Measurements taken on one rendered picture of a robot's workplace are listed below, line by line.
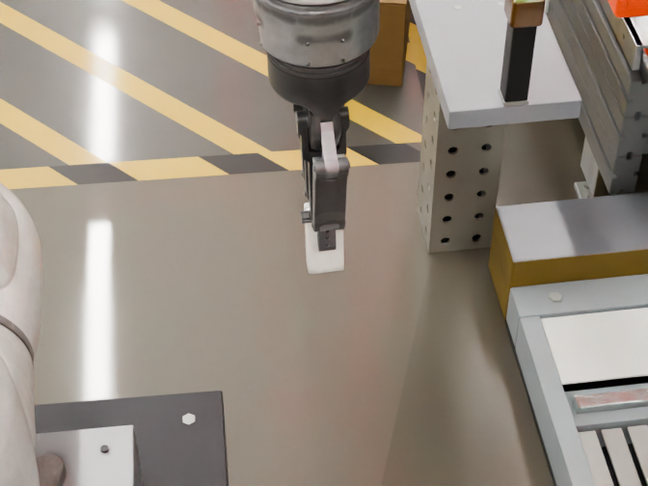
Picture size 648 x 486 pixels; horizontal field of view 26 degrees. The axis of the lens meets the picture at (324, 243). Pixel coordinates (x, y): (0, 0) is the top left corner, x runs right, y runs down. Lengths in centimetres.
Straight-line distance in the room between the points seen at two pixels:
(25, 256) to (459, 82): 66
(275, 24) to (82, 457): 64
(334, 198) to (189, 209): 123
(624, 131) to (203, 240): 67
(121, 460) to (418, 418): 64
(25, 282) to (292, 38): 51
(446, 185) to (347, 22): 116
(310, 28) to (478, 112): 82
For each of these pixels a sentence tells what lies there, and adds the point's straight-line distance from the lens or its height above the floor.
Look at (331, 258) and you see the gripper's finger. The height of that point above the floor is 74.
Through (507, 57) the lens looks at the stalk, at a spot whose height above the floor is 52.
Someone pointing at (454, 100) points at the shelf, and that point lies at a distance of 177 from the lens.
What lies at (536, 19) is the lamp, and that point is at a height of 58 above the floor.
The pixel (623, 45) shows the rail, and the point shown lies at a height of 36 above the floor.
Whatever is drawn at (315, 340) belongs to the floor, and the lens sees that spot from 208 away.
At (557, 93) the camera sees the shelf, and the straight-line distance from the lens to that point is 180.
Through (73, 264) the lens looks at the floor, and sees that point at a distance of 222.
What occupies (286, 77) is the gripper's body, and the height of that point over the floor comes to 94.
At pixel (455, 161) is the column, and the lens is 208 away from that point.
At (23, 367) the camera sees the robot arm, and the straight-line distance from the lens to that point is 132.
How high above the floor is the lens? 157
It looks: 45 degrees down
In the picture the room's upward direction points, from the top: straight up
